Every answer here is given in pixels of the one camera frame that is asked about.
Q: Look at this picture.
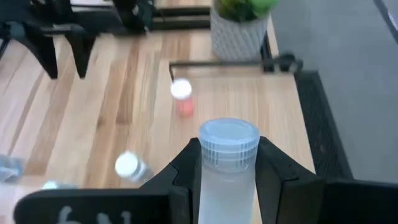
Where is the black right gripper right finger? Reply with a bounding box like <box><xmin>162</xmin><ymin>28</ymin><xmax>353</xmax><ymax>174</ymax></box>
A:
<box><xmin>254</xmin><ymin>136</ymin><xmax>326</xmax><ymax>224</ymax></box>

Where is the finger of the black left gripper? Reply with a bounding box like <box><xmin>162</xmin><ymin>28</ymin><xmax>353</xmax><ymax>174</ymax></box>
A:
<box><xmin>12</xmin><ymin>29</ymin><xmax>60</xmax><ymax>80</ymax></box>
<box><xmin>63</xmin><ymin>26</ymin><xmax>98</xmax><ymax>79</ymax></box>

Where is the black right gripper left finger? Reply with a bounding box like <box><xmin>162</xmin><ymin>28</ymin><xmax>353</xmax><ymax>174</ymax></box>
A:
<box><xmin>141</xmin><ymin>136</ymin><xmax>203</xmax><ymax>224</ymax></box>

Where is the frosted clear bottle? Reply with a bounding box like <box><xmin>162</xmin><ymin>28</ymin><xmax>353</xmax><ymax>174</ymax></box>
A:
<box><xmin>197</xmin><ymin>117</ymin><xmax>261</xmax><ymax>224</ymax></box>

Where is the small yellow pill bottle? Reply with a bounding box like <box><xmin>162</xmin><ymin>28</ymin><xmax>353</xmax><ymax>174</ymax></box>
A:
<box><xmin>114</xmin><ymin>151</ymin><xmax>155</xmax><ymax>184</ymax></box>

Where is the small red pill bottle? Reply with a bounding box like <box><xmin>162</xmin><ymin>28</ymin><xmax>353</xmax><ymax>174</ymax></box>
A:
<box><xmin>170</xmin><ymin>78</ymin><xmax>195</xmax><ymax>119</ymax></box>

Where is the white melatonin bottle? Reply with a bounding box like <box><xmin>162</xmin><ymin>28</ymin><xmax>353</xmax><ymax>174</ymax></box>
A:
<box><xmin>0</xmin><ymin>154</ymin><xmax>25</xmax><ymax>184</ymax></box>

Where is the wooden shelf with black legs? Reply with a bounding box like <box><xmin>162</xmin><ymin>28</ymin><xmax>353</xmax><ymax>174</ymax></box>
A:
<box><xmin>114</xmin><ymin>60</ymin><xmax>317</xmax><ymax>190</ymax></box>

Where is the succulent in patterned white pot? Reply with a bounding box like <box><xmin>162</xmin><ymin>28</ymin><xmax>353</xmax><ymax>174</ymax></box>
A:
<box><xmin>210</xmin><ymin>0</ymin><xmax>280</xmax><ymax>62</ymax></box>

